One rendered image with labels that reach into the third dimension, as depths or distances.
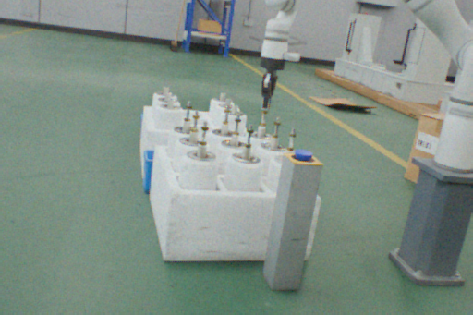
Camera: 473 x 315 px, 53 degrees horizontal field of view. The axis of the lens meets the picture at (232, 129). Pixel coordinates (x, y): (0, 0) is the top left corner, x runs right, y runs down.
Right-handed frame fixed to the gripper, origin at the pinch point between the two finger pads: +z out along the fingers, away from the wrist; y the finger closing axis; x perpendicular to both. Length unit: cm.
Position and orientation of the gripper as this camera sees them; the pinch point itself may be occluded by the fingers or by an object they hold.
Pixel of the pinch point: (266, 103)
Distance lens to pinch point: 145.7
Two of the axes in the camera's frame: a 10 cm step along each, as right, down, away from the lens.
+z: -1.4, 9.6, 2.4
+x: 9.6, 1.9, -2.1
